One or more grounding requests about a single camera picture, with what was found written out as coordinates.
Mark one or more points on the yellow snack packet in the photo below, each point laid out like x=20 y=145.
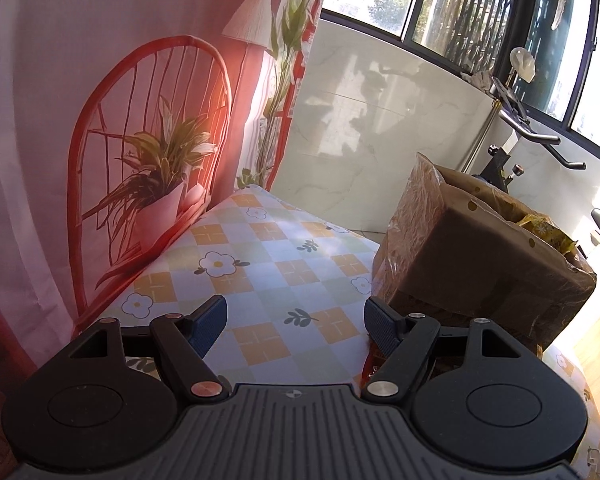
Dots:
x=550 y=232

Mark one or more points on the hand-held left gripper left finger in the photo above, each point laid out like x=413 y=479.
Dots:
x=209 y=325

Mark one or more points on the black exercise bike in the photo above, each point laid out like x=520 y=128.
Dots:
x=517 y=120

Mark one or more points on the printed backdrop cloth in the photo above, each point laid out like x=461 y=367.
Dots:
x=80 y=60

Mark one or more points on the chequered floral tablecloth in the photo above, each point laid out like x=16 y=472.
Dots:
x=280 y=260

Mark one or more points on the orange snack packet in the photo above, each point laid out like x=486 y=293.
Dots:
x=370 y=365

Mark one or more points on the brown cardboard box with liner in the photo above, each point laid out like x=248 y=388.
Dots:
x=470 y=260

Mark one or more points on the white plastic bag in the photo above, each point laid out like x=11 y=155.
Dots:
x=524 y=62

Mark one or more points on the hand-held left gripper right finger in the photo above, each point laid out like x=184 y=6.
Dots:
x=381 y=327

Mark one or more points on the black framed window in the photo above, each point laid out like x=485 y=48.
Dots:
x=415 y=15

